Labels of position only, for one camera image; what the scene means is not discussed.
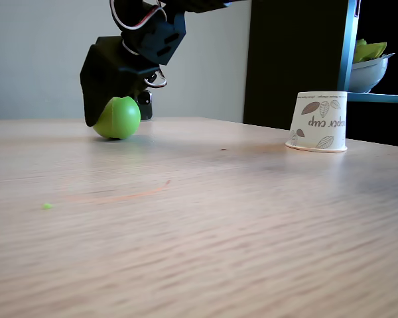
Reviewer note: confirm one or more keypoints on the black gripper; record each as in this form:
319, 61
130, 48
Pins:
103, 71

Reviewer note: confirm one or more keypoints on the green items in bowl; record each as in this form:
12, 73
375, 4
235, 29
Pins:
369, 51

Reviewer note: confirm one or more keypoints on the white bowl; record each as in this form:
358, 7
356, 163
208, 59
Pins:
368, 74

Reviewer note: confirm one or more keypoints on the dark shelf unit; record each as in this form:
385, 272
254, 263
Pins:
285, 49

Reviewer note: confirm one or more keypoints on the green foam ball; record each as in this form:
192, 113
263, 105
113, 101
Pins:
122, 116

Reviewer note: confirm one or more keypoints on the white paper cup leaf print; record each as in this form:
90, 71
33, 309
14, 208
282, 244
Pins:
318, 121

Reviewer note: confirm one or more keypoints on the blue metal shelf frame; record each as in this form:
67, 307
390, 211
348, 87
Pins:
346, 43

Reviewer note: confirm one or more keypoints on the small green foam crumb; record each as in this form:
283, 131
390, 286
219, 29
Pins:
47, 206

